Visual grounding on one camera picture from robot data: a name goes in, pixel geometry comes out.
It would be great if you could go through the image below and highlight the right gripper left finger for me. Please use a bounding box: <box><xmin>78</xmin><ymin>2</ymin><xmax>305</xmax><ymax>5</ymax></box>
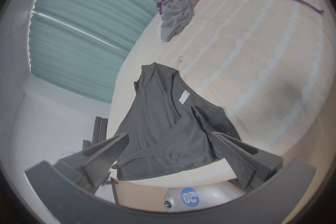
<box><xmin>54</xmin><ymin>133</ymin><xmax>130</xmax><ymax>189</ymax></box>

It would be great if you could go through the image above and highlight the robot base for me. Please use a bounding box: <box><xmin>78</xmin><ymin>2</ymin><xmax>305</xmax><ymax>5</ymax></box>
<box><xmin>163</xmin><ymin>180</ymin><xmax>248</xmax><ymax>213</ymax></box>

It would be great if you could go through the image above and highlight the bed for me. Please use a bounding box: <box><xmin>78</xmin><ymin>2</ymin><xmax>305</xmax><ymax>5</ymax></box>
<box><xmin>105</xmin><ymin>0</ymin><xmax>334</xmax><ymax>189</ymax></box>

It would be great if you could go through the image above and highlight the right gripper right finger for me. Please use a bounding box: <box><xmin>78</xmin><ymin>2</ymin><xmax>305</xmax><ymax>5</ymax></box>
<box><xmin>212</xmin><ymin>131</ymin><xmax>284</xmax><ymax>190</ymax></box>

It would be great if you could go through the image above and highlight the black T-shirt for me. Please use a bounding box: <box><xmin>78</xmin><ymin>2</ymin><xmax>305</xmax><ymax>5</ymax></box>
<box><xmin>111</xmin><ymin>56</ymin><xmax>242</xmax><ymax>182</ymax></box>

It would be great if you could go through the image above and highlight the grey garment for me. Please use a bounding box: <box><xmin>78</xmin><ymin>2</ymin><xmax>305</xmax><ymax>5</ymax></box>
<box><xmin>160</xmin><ymin>0</ymin><xmax>196</xmax><ymax>43</ymax></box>

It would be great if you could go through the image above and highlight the dark grey chest of drawers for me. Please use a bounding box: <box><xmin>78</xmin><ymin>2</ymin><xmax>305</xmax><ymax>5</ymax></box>
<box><xmin>92</xmin><ymin>117</ymin><xmax>109</xmax><ymax>146</ymax></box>

